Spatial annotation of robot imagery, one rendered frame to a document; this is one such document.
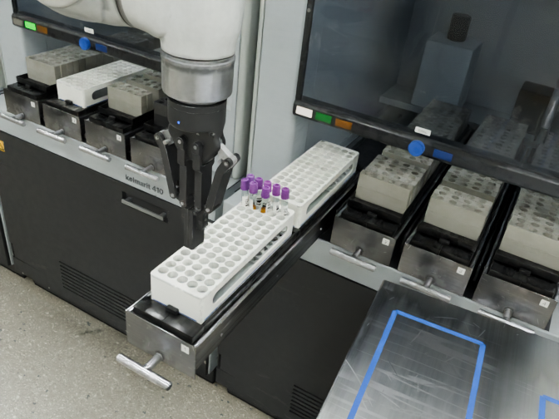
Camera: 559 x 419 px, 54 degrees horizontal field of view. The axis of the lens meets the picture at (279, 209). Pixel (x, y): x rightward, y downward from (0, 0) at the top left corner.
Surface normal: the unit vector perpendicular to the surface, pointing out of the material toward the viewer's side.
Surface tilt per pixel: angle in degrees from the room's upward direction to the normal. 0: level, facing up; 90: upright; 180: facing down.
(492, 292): 90
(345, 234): 90
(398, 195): 90
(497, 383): 0
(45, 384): 0
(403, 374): 0
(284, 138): 90
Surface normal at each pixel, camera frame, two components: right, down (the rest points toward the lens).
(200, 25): 0.15, 0.62
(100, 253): -0.49, 0.43
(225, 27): 0.62, 0.55
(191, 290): 0.11, -0.84
